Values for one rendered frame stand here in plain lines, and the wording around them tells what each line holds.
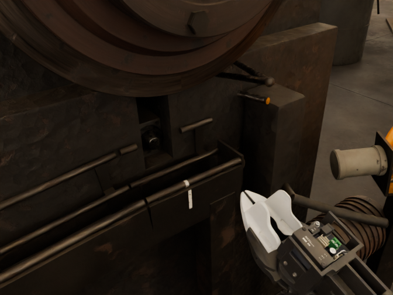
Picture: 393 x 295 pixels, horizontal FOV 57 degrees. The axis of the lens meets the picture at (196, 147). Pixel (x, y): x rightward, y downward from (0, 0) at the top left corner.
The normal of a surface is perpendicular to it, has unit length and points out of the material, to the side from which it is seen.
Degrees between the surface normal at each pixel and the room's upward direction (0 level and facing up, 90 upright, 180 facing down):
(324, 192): 0
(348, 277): 90
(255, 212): 89
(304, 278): 90
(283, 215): 87
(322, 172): 0
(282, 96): 0
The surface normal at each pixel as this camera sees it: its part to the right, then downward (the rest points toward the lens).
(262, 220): -0.85, 0.29
